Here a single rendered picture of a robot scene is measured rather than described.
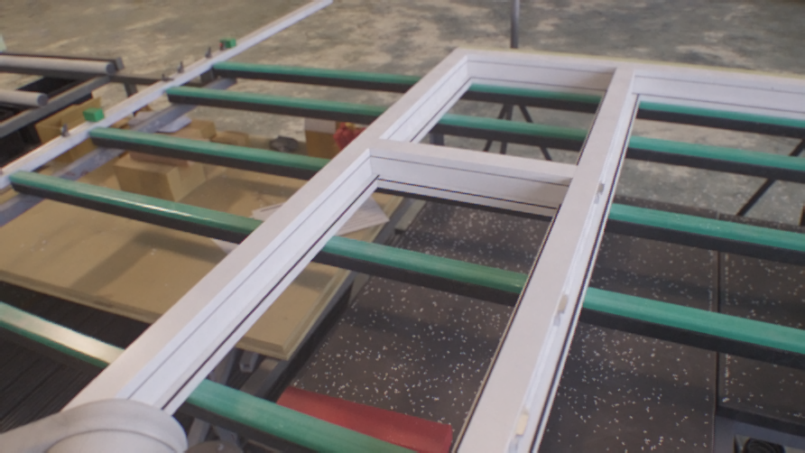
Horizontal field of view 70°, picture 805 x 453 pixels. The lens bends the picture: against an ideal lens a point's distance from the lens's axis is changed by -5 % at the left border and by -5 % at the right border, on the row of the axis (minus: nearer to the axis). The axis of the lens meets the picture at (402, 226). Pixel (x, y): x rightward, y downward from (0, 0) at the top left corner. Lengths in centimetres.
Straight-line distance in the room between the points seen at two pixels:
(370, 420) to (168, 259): 68
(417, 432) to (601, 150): 58
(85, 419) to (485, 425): 42
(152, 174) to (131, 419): 144
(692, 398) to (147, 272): 115
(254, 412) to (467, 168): 56
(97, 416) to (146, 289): 112
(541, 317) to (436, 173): 44
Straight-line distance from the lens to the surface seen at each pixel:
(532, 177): 103
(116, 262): 154
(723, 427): 118
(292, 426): 73
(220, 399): 79
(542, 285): 78
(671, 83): 153
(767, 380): 124
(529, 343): 70
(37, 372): 185
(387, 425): 101
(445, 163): 107
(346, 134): 159
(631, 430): 109
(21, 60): 272
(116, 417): 30
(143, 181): 175
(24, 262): 168
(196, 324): 81
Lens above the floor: 143
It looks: 34 degrees down
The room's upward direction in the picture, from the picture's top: 5 degrees counter-clockwise
